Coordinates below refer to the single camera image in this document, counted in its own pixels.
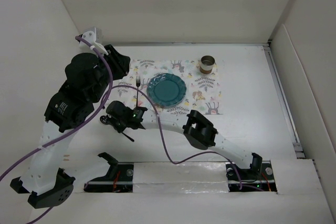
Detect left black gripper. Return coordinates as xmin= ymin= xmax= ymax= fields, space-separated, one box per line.
xmin=89 ymin=45 xmax=130 ymax=103

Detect black spoon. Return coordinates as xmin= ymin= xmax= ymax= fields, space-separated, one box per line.
xmin=100 ymin=115 xmax=134 ymax=142

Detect black fork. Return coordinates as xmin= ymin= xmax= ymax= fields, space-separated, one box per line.
xmin=135 ymin=76 xmax=141 ymax=107

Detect teal scalloped plate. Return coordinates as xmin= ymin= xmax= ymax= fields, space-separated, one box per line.
xmin=146 ymin=73 xmax=187 ymax=108

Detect white and brown cup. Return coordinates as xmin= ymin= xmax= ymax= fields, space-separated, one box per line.
xmin=199 ymin=55 xmax=216 ymax=74

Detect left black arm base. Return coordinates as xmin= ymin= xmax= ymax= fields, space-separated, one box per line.
xmin=83 ymin=153 xmax=134 ymax=193

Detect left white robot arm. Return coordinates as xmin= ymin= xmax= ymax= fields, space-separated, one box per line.
xmin=10 ymin=27 xmax=131 ymax=209

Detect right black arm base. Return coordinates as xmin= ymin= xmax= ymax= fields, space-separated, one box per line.
xmin=226 ymin=161 xmax=277 ymax=193

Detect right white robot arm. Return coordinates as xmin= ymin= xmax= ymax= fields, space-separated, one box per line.
xmin=100 ymin=101 xmax=263 ymax=179

